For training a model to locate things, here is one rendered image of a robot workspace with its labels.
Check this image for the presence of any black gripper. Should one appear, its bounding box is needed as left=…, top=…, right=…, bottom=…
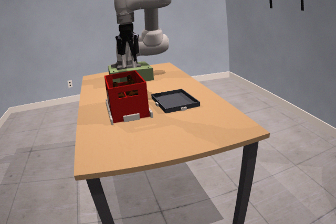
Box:
left=115, top=23, right=139, bottom=68

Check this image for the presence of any red bottle crate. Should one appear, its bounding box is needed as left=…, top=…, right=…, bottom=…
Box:
left=104, top=70, right=150, bottom=123

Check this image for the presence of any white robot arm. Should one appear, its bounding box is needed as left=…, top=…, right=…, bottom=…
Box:
left=111, top=0, right=172, bottom=70

